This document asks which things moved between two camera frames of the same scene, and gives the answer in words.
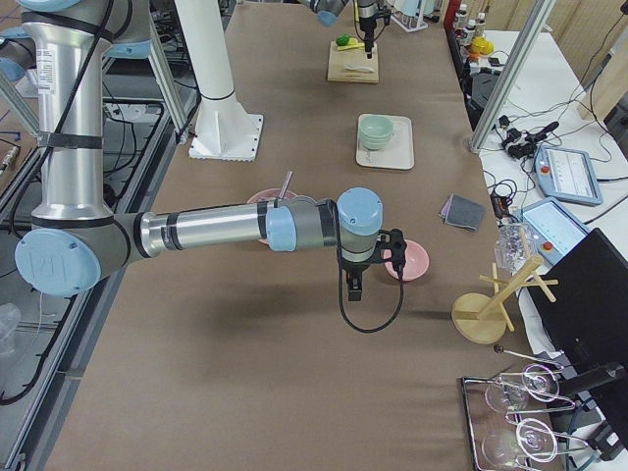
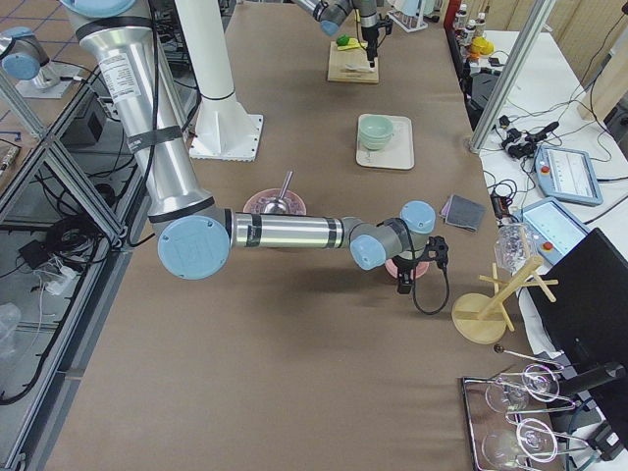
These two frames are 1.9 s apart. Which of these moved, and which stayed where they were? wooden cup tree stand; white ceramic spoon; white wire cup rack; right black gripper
Moved: right black gripper
Stayed: wooden cup tree stand; white ceramic spoon; white wire cup rack
